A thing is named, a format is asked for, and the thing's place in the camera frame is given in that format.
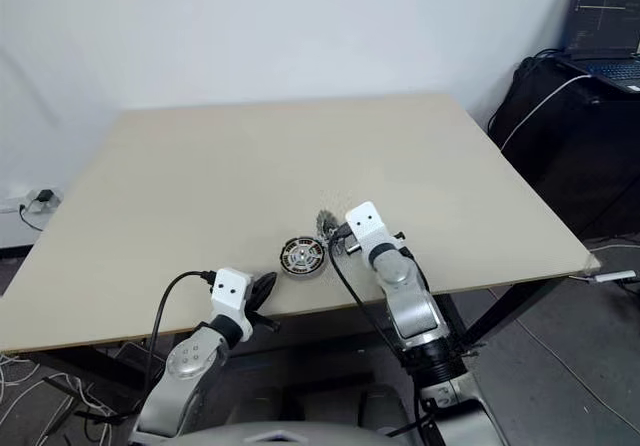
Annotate large black case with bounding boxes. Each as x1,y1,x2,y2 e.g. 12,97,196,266
487,55,640,241

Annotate silver motor rotor disc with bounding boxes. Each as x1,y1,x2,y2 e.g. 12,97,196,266
314,207,351,245

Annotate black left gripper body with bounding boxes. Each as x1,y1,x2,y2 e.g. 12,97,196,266
246,310,281,332

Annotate black power strip cable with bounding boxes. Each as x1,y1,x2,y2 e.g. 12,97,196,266
18,202,49,232

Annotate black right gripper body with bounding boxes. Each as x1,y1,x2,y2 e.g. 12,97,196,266
329,235,363,259

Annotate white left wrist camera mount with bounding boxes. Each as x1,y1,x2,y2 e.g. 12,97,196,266
208,266,253,343

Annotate black laptop cable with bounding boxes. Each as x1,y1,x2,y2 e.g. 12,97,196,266
523,47,572,66

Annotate white power strip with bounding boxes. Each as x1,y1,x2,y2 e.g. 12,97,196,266
0,187,65,215

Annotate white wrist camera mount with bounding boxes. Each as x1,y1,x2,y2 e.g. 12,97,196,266
208,266,253,343
343,199,402,268

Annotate black silver wheel part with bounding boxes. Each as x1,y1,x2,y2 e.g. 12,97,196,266
281,237,324,270

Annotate black open laptop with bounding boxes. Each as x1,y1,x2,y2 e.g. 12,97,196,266
561,0,640,93

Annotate copper wound motor stator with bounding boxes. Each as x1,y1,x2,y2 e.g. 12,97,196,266
276,235,327,281

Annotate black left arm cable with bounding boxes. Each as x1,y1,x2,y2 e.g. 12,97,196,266
147,269,217,397

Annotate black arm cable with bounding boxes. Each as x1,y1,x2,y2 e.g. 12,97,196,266
147,269,217,397
326,224,446,446

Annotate white thin floor cables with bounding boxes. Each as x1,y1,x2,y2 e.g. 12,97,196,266
0,350,111,446

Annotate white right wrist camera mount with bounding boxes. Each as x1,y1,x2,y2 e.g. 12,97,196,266
343,199,402,268

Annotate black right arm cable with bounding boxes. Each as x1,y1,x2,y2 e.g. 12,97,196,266
326,224,446,446

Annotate white laptop cable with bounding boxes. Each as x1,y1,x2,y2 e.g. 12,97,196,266
499,72,594,153

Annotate white bracket at table corner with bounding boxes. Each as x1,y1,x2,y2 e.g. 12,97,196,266
573,268,640,284

